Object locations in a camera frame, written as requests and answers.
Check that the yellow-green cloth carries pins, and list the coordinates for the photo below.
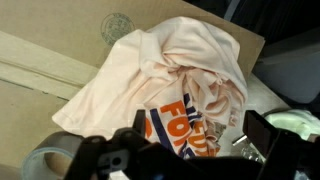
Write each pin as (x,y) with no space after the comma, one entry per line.
(301,122)

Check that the peach printed t-shirt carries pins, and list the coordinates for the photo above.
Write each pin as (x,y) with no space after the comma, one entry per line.
(182,72)

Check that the grey duct tape roll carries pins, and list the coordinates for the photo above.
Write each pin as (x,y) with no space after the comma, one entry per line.
(51,159)

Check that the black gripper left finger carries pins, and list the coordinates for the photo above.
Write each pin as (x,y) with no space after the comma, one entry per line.
(139,122)

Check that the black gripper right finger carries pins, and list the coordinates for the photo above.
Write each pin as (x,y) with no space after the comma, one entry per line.
(264,136)

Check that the cardboard box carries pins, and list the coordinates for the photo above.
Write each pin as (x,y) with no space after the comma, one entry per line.
(51,49)

